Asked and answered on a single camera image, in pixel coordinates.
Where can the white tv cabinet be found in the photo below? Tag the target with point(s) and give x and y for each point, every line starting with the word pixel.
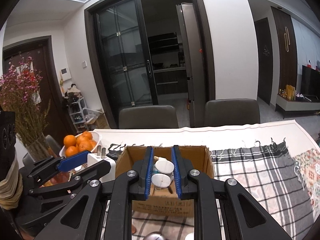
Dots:
pixel 289 108

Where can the black television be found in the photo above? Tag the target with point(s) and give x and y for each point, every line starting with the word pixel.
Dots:
pixel 310 83

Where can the white power adapter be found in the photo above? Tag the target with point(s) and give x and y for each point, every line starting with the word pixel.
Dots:
pixel 107 171

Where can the orange fruit front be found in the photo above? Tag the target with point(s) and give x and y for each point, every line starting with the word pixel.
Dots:
pixel 70 151

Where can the silver ball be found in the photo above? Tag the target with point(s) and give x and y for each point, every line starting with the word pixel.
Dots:
pixel 154 236

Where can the orange fruit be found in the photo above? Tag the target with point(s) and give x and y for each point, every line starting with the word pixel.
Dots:
pixel 85 145
pixel 70 151
pixel 69 140

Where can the small white figurine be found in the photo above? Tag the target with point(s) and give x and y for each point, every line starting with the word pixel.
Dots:
pixel 161 181

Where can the white shoe rack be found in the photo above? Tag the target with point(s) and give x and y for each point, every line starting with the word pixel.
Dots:
pixel 76 113

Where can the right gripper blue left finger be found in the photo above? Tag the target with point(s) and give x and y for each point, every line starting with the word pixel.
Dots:
pixel 103 210

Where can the orange fruit left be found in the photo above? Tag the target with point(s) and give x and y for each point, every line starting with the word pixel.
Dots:
pixel 69 140

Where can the brown cardboard box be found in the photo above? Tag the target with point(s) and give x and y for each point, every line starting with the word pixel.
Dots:
pixel 163 200

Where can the grey plaid tablecloth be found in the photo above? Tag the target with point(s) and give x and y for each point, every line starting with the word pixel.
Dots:
pixel 266 172

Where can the small white jar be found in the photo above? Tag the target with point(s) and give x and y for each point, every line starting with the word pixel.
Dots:
pixel 164 166

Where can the glass vase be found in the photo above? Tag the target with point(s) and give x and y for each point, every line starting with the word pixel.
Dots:
pixel 39 149

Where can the grey chair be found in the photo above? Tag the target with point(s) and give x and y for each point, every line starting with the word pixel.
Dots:
pixel 230 112
pixel 148 117

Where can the left grey chair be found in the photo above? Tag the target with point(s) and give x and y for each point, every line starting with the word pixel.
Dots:
pixel 148 117

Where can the right grey chair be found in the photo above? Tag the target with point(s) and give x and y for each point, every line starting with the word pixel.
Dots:
pixel 230 112

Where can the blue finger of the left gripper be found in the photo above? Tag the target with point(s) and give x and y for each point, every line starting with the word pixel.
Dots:
pixel 44 170
pixel 75 184

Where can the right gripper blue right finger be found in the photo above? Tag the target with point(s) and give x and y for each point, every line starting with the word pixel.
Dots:
pixel 222 209

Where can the dried purple flowers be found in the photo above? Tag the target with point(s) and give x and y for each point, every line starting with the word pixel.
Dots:
pixel 20 93

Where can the white fruit basket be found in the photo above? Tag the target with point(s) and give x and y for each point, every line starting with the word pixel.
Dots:
pixel 86 135

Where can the orange fruit right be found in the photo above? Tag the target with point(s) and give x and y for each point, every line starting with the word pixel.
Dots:
pixel 85 145

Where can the patterned floral mat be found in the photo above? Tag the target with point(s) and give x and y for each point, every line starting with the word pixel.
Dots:
pixel 307 171

